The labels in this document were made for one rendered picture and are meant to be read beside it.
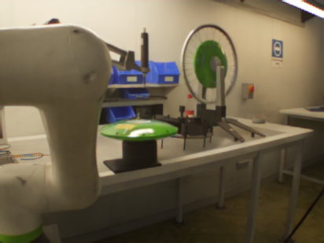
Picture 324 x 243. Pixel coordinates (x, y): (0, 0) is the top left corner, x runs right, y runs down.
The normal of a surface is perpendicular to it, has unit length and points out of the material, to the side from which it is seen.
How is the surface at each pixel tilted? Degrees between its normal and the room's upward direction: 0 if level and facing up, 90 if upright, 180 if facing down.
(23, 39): 57
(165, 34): 90
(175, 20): 90
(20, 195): 88
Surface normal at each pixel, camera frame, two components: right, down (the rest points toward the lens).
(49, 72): 0.21, 0.33
